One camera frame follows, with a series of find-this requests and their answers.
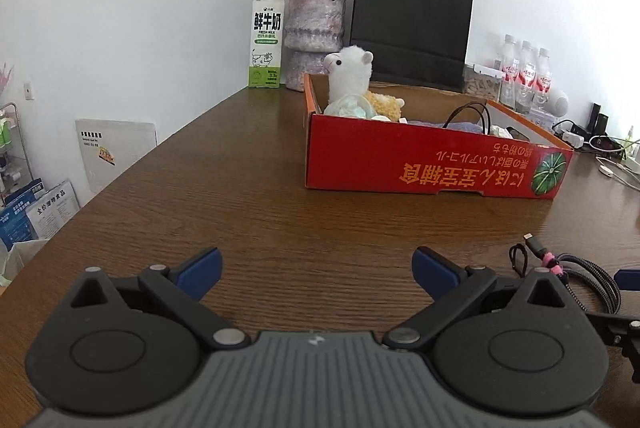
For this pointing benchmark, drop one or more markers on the pink feather wall sticker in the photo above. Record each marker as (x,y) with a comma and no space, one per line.
(5,77)

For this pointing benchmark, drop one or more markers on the white round speaker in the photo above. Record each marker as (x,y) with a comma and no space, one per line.
(560,102)

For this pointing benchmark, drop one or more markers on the white pet food bag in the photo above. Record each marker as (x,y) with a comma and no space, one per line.
(55,208)

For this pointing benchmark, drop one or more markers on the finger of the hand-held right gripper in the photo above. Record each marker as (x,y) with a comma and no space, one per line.
(617,328)
(629,279)

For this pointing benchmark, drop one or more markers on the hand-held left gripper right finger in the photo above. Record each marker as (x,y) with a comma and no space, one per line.
(435,275)

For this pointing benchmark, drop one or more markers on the white wall outlet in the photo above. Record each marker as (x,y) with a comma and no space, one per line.
(28,90)

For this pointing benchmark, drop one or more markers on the red and orange cardboard box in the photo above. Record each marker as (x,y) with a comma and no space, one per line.
(425,157)

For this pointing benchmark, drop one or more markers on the clear red label water bottle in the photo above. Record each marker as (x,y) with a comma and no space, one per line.
(543,80)
(509,72)
(527,77)

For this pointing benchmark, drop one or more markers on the white wall panel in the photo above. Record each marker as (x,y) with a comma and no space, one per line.
(115,152)

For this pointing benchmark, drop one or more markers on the cardboard trash box with bag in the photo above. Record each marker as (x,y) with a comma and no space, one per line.
(20,263)

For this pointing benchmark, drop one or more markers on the clear jar of seeds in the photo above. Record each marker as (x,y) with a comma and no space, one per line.
(482,82)

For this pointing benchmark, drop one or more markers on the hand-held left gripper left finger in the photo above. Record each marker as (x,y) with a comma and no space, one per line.
(200,269)

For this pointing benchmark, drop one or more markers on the white plug charger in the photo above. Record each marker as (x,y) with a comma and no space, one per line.
(574,139)

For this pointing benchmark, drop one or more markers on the black paper bag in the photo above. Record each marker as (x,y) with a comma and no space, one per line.
(415,22)

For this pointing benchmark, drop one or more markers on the pale printed tin box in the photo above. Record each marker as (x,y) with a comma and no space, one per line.
(542,116)

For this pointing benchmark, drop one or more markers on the white and green milk carton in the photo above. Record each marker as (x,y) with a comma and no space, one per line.
(266,42)

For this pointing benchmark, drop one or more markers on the black upright device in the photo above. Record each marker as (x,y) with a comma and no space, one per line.
(599,117)

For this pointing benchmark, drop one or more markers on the purple mottled vase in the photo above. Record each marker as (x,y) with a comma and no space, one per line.
(315,32)

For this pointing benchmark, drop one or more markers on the white plastic packet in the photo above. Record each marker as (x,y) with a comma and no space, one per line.
(350,106)

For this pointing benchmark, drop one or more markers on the blue pet food bag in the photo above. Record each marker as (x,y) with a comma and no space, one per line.
(15,223)

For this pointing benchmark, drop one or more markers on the purple woven pouch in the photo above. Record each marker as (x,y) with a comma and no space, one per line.
(465,126)

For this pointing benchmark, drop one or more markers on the white and yellow alpaca plush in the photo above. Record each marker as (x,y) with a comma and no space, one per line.
(350,72)

